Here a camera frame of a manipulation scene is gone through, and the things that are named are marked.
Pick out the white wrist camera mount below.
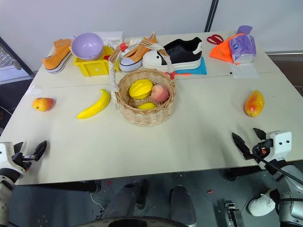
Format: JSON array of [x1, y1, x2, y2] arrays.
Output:
[[258, 130, 293, 170], [0, 141, 26, 180]]

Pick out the orange pen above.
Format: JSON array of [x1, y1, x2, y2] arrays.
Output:
[[163, 71, 191, 77]]

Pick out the orange canvas sneaker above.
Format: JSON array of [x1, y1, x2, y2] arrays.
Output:
[[41, 38, 74, 75], [118, 31, 158, 72]]

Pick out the purple tissue pack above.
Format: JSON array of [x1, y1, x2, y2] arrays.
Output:
[[228, 25, 257, 64]]

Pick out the purple plastic bowl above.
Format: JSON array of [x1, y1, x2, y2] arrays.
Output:
[[71, 32, 105, 61]]

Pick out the black vertical pole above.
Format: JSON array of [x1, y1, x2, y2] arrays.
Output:
[[204, 0, 220, 33]]

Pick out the black and white sneaker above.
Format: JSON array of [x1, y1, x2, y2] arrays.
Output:
[[142, 36, 204, 72]]

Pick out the pink peach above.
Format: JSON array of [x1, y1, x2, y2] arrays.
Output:
[[151, 84, 170, 104]]

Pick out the wicker basket with handle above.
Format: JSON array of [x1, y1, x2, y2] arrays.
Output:
[[108, 38, 177, 127]]

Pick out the blue cloth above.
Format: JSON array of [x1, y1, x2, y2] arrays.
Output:
[[173, 56, 207, 76]]

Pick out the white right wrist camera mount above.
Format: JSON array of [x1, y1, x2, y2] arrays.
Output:
[[258, 130, 293, 170]]

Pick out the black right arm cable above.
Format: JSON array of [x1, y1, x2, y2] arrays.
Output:
[[252, 146, 303, 185]]

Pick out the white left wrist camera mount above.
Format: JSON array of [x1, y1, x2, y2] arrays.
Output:
[[0, 141, 26, 180]]

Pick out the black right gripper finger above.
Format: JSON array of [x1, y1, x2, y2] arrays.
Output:
[[232, 132, 254, 161], [253, 127, 267, 140]]

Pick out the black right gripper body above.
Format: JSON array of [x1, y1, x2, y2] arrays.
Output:
[[251, 139, 274, 164]]

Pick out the yellow starfruit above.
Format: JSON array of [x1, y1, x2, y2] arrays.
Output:
[[129, 79, 154, 100]]

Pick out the yellow plastic bin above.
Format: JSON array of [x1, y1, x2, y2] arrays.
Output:
[[72, 45, 120, 78]]

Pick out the small red-orange mango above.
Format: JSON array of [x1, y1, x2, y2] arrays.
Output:
[[32, 97, 54, 112]]

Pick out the large red-yellow mango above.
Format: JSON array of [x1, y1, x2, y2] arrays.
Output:
[[243, 89, 265, 118]]

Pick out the metal shelf rack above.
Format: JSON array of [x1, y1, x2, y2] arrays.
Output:
[[0, 35, 36, 84]]

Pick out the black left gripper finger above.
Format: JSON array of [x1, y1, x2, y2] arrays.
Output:
[[13, 141, 25, 154], [33, 140, 47, 162]]

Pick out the black floor device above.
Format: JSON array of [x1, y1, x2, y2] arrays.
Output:
[[223, 200, 245, 227]]

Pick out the red scissors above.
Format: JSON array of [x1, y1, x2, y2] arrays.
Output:
[[206, 34, 224, 45]]

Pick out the orange cloth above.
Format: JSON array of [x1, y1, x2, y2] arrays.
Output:
[[209, 33, 245, 64]]

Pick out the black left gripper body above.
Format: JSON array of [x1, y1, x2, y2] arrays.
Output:
[[11, 152, 36, 174]]

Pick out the yellow lemon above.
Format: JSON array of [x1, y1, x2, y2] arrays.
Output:
[[137, 102, 158, 111]]

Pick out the yellow banana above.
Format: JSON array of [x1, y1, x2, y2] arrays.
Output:
[[76, 88, 112, 120]]

